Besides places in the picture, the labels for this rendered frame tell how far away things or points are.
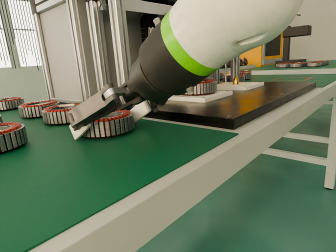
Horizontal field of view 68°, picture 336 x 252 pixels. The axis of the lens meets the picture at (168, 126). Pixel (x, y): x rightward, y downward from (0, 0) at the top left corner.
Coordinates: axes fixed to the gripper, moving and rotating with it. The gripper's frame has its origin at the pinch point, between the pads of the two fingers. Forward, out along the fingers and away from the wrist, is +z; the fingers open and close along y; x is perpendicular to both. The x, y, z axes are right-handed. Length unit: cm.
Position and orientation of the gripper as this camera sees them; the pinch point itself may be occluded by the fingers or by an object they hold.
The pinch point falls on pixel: (107, 122)
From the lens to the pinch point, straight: 51.7
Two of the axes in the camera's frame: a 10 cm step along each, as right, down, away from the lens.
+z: -5.8, 3.7, 7.2
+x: 4.2, 9.0, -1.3
